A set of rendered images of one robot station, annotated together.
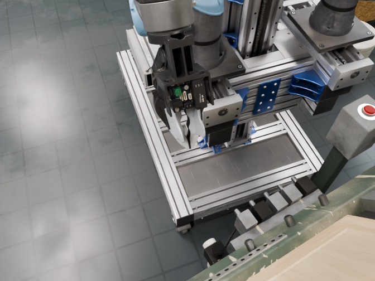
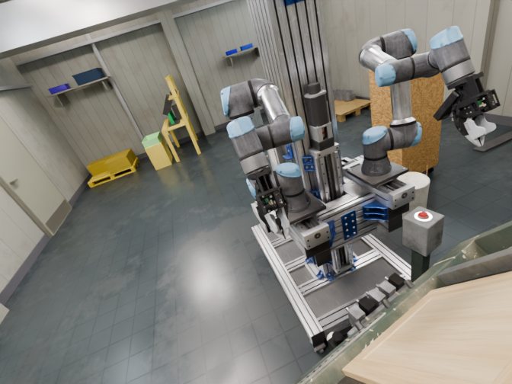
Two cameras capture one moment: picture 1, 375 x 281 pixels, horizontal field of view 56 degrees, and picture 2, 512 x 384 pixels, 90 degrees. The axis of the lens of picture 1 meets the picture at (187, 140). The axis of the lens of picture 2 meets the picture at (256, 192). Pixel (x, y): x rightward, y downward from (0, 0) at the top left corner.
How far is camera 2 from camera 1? 0.23 m
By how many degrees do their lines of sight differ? 27
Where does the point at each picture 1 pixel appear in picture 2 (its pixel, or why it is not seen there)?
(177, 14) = (258, 161)
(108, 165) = (255, 305)
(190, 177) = (315, 302)
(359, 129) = (420, 229)
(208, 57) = (299, 203)
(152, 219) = (293, 344)
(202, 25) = (290, 184)
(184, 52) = (267, 180)
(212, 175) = (332, 299)
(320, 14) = (366, 165)
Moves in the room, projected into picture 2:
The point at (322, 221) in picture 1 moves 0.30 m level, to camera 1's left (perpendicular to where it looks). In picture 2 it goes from (411, 297) to (326, 309)
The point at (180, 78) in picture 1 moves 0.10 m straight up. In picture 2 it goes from (266, 191) to (255, 158)
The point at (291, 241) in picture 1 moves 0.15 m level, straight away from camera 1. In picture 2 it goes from (389, 316) to (404, 284)
